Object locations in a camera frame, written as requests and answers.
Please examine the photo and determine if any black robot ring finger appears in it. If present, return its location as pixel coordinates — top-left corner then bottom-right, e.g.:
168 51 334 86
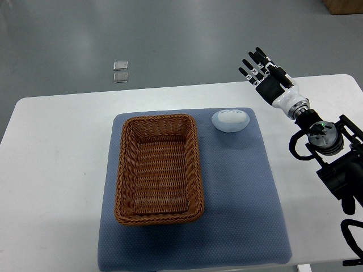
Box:
242 59 264 79

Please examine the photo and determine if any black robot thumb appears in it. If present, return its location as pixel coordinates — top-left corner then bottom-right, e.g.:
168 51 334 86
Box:
267 65 293 87

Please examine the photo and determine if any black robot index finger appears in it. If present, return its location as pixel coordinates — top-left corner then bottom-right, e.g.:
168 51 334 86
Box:
255 47 273 66

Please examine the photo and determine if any blue fabric mat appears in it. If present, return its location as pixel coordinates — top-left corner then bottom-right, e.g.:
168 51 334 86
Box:
98 109 292 271

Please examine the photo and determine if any lower metal floor plate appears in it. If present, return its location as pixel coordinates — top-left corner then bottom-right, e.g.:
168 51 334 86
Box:
113 72 129 83

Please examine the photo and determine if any black cable loop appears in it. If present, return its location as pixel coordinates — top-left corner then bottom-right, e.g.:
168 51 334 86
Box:
340 218 363 267

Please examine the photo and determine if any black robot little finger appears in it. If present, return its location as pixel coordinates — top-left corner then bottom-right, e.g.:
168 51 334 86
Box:
238 67 259 86

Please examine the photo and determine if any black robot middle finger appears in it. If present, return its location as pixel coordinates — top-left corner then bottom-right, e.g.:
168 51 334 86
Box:
248 52 268 73

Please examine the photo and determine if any blue white plush toy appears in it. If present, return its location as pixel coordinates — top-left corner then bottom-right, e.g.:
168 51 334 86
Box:
212 109 250 133

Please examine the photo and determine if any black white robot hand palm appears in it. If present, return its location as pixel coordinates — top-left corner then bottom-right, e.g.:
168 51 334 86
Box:
255 75 309 108

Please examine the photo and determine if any upper metal floor plate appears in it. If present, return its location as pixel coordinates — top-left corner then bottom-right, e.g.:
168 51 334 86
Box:
113 61 128 71

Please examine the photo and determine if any metal floor plate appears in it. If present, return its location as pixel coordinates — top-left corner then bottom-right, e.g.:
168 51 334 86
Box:
113 61 128 71
113 72 129 83

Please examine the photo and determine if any brown cardboard box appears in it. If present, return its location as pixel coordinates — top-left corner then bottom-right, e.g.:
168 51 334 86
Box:
323 0 362 15

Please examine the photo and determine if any brown wicker basket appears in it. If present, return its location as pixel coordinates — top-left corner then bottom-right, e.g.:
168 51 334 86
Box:
114 114 205 226

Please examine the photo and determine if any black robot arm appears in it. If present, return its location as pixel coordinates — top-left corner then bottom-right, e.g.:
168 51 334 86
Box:
239 47 362 215

